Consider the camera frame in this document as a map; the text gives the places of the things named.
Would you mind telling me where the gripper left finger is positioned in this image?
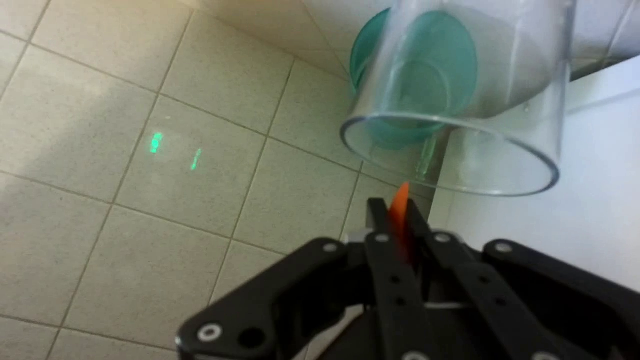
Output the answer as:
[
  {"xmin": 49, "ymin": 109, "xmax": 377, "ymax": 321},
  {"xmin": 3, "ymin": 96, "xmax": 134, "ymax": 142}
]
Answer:
[{"xmin": 176, "ymin": 197, "xmax": 437, "ymax": 360}]

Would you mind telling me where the teal plastic bowl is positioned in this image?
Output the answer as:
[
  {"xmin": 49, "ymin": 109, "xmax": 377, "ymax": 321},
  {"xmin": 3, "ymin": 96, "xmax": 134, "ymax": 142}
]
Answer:
[{"xmin": 349, "ymin": 7, "xmax": 478, "ymax": 151}]

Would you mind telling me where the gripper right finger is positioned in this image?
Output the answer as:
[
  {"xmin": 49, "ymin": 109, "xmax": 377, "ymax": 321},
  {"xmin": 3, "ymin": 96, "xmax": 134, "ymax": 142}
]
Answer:
[{"xmin": 406, "ymin": 198, "xmax": 640, "ymax": 360}]

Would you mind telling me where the orange marker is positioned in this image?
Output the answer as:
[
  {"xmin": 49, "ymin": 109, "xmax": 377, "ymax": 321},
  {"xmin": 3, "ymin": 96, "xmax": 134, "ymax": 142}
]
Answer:
[{"xmin": 388, "ymin": 182, "xmax": 414, "ymax": 266}]

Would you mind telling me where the clear glass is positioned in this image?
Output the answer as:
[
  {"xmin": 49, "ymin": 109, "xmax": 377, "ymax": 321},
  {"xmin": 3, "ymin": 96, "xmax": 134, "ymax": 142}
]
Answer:
[{"xmin": 340, "ymin": 0, "xmax": 576, "ymax": 197}]

